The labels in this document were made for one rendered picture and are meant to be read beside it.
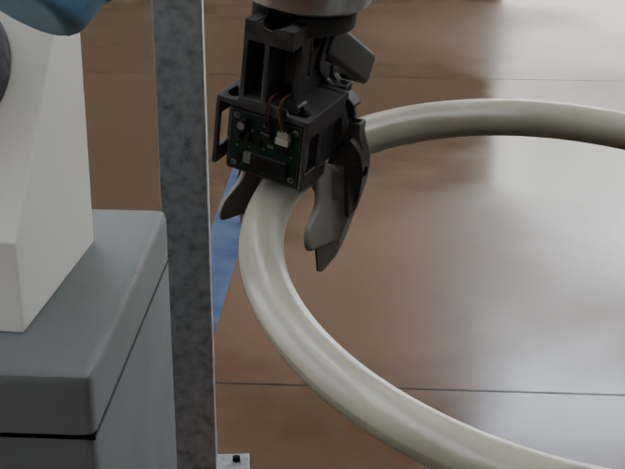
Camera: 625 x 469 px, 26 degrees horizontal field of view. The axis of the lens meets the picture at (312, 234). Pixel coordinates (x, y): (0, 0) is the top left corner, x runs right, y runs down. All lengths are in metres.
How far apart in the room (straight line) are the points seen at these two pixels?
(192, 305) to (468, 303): 1.10
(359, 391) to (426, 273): 2.71
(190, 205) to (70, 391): 1.13
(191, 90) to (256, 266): 1.39
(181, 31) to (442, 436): 1.53
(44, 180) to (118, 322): 0.15
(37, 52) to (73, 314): 0.25
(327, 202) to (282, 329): 0.19
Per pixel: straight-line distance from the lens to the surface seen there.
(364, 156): 0.96
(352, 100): 0.95
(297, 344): 0.79
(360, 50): 0.99
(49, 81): 1.30
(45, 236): 1.30
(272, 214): 0.91
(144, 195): 4.00
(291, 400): 2.86
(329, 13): 0.88
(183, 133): 2.25
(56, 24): 0.87
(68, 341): 1.24
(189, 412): 2.46
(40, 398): 1.20
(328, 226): 0.98
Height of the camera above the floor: 1.40
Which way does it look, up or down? 22 degrees down
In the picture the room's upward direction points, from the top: straight up
